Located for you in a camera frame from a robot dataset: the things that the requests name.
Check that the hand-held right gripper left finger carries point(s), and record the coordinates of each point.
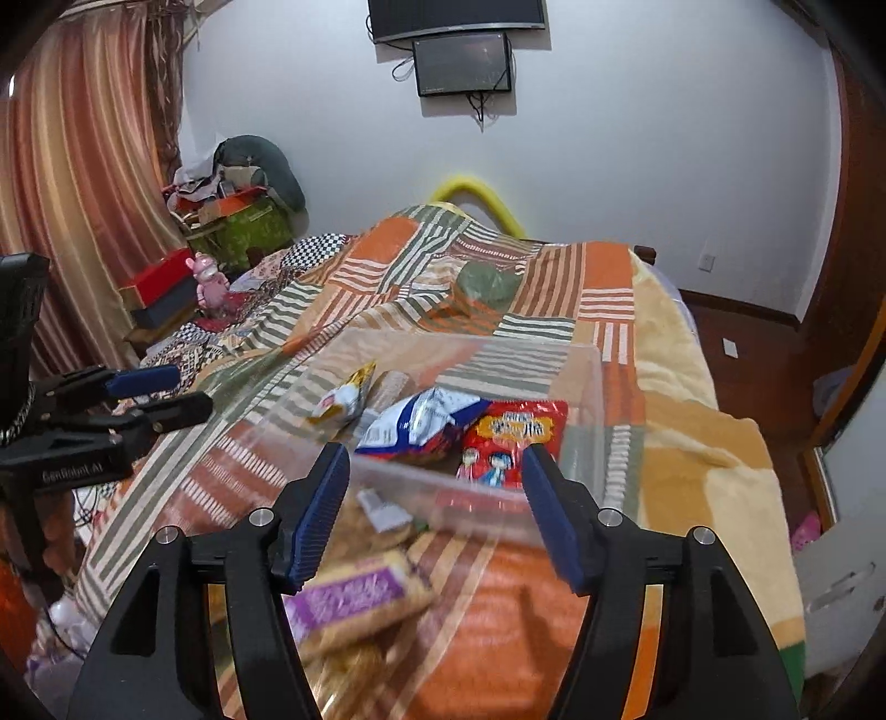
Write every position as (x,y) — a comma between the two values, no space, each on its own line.
(320,516)

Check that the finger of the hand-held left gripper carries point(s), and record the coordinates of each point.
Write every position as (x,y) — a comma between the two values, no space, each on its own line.
(149,381)
(181,410)

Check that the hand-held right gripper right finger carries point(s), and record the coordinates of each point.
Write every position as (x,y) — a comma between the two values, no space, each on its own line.
(554,519)

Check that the clear cracker packet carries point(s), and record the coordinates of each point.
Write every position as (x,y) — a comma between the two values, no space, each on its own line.
(361,527)

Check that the purple label cracker packet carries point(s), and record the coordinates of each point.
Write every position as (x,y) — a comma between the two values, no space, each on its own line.
(360,595)

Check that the clear plastic container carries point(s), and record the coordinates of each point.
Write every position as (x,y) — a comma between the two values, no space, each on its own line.
(443,500)

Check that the dark grey box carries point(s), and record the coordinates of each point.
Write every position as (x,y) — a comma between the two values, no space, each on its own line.
(163,311)

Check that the red cartoon snack bag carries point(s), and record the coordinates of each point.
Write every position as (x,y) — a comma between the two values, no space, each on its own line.
(513,429)

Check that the red box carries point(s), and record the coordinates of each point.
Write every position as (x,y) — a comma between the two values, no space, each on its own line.
(156,277)

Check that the yellow white snack packet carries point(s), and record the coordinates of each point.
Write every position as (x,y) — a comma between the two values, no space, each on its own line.
(342,401)

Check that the pink plush toy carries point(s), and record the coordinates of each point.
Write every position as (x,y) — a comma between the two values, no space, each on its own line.
(211,280)

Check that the blue white snack bag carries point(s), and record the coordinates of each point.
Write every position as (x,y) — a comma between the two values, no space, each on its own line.
(415,424)

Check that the green printed bag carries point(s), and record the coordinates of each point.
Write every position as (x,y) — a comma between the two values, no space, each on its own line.
(242,234)

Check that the orange cardboard box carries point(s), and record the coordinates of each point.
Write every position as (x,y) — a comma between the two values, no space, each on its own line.
(232,202)

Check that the checkered patchwork cloth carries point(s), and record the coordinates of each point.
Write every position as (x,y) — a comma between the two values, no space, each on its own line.
(311,253)

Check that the pile of clothes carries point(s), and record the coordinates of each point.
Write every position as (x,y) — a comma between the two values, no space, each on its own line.
(194,181)

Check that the white plastic bag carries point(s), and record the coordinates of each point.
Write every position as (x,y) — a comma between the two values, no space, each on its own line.
(59,644)

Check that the striped orange curtain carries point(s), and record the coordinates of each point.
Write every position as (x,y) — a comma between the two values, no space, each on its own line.
(83,138)

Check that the pink bag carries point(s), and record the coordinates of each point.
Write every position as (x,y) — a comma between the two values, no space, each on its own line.
(806,533)

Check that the white cabinet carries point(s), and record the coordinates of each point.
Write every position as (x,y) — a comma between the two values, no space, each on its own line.
(841,568)

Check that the yellow foam tube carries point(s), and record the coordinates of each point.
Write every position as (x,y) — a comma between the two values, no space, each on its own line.
(477,187)

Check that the white wall socket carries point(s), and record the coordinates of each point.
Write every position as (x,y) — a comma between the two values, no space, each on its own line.
(707,262)

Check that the wooden door frame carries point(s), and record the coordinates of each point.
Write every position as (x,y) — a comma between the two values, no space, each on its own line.
(855,242)

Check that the small black wall monitor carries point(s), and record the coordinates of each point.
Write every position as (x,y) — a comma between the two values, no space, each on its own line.
(462,64)

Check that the black wall television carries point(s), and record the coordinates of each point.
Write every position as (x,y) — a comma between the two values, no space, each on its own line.
(457,17)

